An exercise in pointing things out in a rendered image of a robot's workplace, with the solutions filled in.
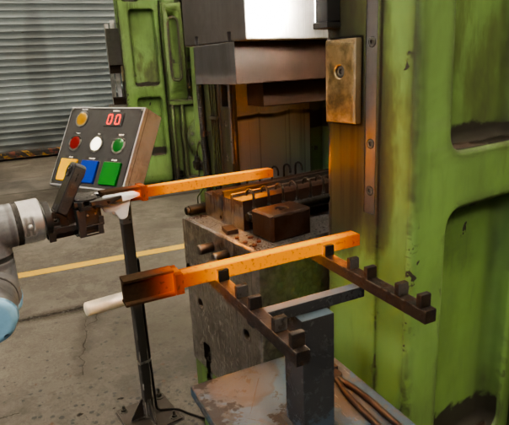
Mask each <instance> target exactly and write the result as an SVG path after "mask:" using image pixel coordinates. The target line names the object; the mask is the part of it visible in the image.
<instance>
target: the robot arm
mask: <svg viewBox="0 0 509 425"><path fill-rule="evenodd" d="M85 171H86V167H85V166H84V165H81V164H78V163H75V162H71V163H70V164H69V165H68V167H67V170H66V173H65V176H64V179H63V181H62V184H61V186H60V189H59V191H58V193H57V195H56V199H55V201H54V203H53V206H52V208H51V209H50V208H49V205H48V203H47V202H46V201H43V202H38V200H37V199H36V198H32V199H28V200H23V201H18V202H11V203H6V204H2V205H0V342H3V341H5V340H6V339H7V338H9V337H10V336H11V335H12V333H13V332H14V330H15V328H16V325H17V323H18V321H19V309H20V308H21V307H22V305H23V292H22V289H21V287H20V284H19V276H18V273H17V268H16V264H15V260H14V256H13V247H17V246H21V245H26V244H30V243H34V242H38V241H42V240H45V239H46V238H47V239H48V240H49V241H50V243H52V242H57V240H56V239H60V238H64V237H67V236H72V235H76V236H77V237H80V238H85V237H89V236H93V235H96V234H102V233H104V216H103V215H101V211H100V209H102V210H103V211H104V212H105V213H112V214H113V215H117V217H118V218H119V219H125V218H127V216H128V211H129V205H130V200H131V199H132V198H135V197H137V196H140V193H139V192H136V191H126V192H120V193H115V194H109V195H104V196H102V198H101V197H100V196H99V193H98V191H91V192H84V193H78V194H77V191H78V187H79V186H80V184H81V181H82V180H83V177H84V175H85ZM54 219H55V220H54ZM78 231H79V232H78ZM95 232H98V233H95ZM92 233H94V234H92Z"/></svg>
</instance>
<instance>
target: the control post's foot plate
mask: <svg viewBox="0 0 509 425"><path fill-rule="evenodd" d="M156 398H157V403H158V407H159V408H174V406H173V405H172V404H171V402H170V401H169V400H168V399H167V397H166V396H165V395H164V394H163V393H161V391H160V389H159V387H158V388H157V393H156ZM153 404H154V410H153V405H152V402H151V399H148V400H147V409H148V415H149V417H146V412H145V406H144V400H143V398H141V399H140V401H139V402H136V403H134V404H131V405H129V406H126V407H125V405H122V408H121V409H120V410H117V411H116V413H115V414H116V416H117V417H118V419H119V420H120V422H121V423H122V424H123V425H175V424H176V423H178V422H180V421H183V420H185V418H184V416H183V415H182V414H181V413H179V411H177V410H169V411H159V410H157V408H156V407H155V403H154V397H153ZM154 412H155V413H154Z"/></svg>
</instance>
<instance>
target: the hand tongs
mask: <svg viewBox="0 0 509 425"><path fill-rule="evenodd" d="M334 379H335V383H336V384H337V386H338V388H339V389H340V391H341V392H342V394H343V395H344V396H345V398H346V399H347V400H348V401H349V402H350V403H351V404H352V405H353V406H354V407H355V408H356V409H357V410H358V411H359V412H360V413H361V414H362V415H363V416H364V417H365V418H366V419H367V420H368V421H369V422H370V423H371V424H372V425H382V423H380V422H379V421H378V420H377V419H376V418H375V417H374V416H373V415H372V414H371V413H370V412H369V411H367V410H366V409H365V408H364V407H363V406H362V405H361V404H360V403H359V402H358V401H357V400H356V399H355V398H354V397H353V396H352V395H351V393H350V392H349V391H348V390H347V388H348V389H350V390H352V391H353V392H355V393H356V394H358V395H359V396H360V397H361V398H362V399H363V400H365V401H366V402H367V403H368V404H370V405H371V406H372V407H373V408H374V409H375V410H376V411H377V412H379V413H380V414H381V415H382V416H383V417H384V418H385V419H387V420H388V421H389V422H390V423H391V424H392V425H403V424H402V423H401V422H399V421H398V420H397V419H396V418H395V417H393V416H392V415H391V414H390V413H389V412H388V411H386V410H385V409H384V408H383V407H382V406H381V405H379V404H378V403H377V402H376V401H375V400H374V399H373V398H372V397H371V396H370V395H368V394H367V393H366V392H364V391H363V390H361V389H360V388H359V387H357V386H356V385H354V384H352V383H351V382H350V381H348V380H347V379H344V378H342V372H341V371H339V369H338V365H337V364H335V363H334ZM346 387H347V388H346Z"/></svg>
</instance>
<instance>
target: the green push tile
mask: <svg viewBox="0 0 509 425"><path fill-rule="evenodd" d="M121 166H122V163H115V162H104V163H103V166H102V170H101V172H100V176H99V181H98V184H99V185H101V186H115V187H116V185H117V181H118V178H119V175H120V172H121Z"/></svg>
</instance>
